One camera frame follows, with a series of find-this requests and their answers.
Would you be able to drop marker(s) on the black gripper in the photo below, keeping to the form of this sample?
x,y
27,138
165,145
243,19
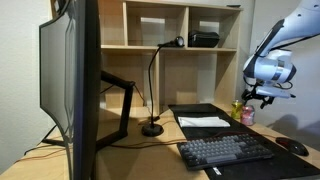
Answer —
x,y
252,94

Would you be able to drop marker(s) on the yellow soda can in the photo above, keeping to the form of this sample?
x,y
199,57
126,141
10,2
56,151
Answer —
x,y
236,109

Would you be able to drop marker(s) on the pink soda can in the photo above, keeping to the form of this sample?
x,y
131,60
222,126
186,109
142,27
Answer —
x,y
247,115

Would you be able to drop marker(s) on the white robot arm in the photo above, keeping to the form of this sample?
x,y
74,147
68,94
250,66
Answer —
x,y
270,65

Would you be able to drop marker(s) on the white folded paper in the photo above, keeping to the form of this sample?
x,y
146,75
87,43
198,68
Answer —
x,y
202,122

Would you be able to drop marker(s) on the grey mechanical keyboard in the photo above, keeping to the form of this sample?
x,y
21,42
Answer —
x,y
224,150

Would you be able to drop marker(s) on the black computer mouse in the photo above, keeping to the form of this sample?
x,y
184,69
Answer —
x,y
292,146

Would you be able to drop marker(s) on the black pouch on shelf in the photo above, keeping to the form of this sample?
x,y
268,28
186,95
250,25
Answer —
x,y
203,39

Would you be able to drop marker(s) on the black desk mat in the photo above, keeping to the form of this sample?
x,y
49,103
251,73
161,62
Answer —
x,y
283,164

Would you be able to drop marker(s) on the wooden shelf unit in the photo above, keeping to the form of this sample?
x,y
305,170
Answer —
x,y
131,31

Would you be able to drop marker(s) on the black gooseneck desk lamp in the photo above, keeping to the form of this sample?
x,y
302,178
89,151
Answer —
x,y
152,129

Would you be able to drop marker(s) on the wooden desk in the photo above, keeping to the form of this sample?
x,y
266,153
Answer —
x,y
135,157

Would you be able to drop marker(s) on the black monitor stand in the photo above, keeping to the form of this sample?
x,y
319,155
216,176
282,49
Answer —
x,y
116,106

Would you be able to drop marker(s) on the black curved monitor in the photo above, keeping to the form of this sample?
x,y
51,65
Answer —
x,y
71,41

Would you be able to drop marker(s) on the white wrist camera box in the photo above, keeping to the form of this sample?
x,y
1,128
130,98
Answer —
x,y
273,92

